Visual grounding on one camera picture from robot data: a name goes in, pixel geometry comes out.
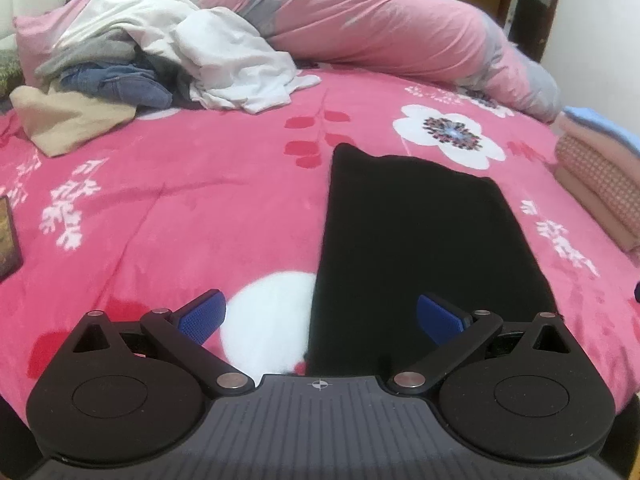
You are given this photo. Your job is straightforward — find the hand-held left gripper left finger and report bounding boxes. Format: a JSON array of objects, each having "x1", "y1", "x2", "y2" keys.
[{"x1": 70, "y1": 289, "x2": 254, "y2": 395}]

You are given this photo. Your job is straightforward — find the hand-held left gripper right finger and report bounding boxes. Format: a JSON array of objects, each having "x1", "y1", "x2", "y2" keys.
[{"x1": 387, "y1": 291, "x2": 568, "y2": 395}]

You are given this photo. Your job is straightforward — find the black shirt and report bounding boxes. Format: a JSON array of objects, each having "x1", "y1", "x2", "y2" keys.
[{"x1": 302, "y1": 142, "x2": 558, "y2": 376}]

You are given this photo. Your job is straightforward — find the stack of folded clothes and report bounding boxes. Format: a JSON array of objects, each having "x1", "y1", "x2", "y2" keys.
[{"x1": 555, "y1": 137, "x2": 640, "y2": 233}]

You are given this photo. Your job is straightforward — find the pink floral blanket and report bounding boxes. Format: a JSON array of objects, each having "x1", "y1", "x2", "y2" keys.
[{"x1": 0, "y1": 67, "x2": 640, "y2": 411}]

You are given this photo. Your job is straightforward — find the blue folded cloth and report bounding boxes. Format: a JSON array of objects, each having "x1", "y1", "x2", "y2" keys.
[{"x1": 562, "y1": 106, "x2": 640, "y2": 156}]

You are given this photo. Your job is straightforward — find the smartphone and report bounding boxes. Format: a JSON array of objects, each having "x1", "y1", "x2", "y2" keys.
[{"x1": 0, "y1": 195, "x2": 23, "y2": 281}]

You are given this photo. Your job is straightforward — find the beige garment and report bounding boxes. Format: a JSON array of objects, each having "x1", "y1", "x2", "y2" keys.
[{"x1": 10, "y1": 85, "x2": 138, "y2": 158}]

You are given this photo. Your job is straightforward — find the blue jeans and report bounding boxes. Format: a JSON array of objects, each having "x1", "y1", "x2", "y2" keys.
[{"x1": 59, "y1": 62, "x2": 173, "y2": 110}]

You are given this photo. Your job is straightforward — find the white garment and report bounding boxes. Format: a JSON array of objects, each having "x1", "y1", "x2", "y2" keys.
[
  {"x1": 52, "y1": 0, "x2": 201, "y2": 61},
  {"x1": 172, "y1": 7, "x2": 321, "y2": 115}
]

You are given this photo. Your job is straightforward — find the grey garment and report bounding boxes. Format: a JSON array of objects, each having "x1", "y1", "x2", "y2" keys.
[{"x1": 35, "y1": 40, "x2": 138, "y2": 81}]

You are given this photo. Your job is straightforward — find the pink grey duvet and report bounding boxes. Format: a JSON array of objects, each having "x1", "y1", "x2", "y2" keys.
[{"x1": 172, "y1": 0, "x2": 561, "y2": 123}]

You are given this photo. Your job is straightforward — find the green patterned pillow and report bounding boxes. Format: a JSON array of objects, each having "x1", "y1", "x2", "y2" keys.
[{"x1": 0, "y1": 50, "x2": 23, "y2": 98}]

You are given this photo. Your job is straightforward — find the pink pillow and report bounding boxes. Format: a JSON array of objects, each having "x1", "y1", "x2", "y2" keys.
[{"x1": 14, "y1": 0, "x2": 101, "y2": 88}]

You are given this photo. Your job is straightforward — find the white pink headboard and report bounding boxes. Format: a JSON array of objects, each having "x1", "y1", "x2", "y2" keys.
[{"x1": 0, "y1": 0, "x2": 81, "y2": 51}]

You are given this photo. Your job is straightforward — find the dark door frame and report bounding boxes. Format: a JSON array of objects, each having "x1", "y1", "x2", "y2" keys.
[{"x1": 505, "y1": 0, "x2": 567, "y2": 63}]

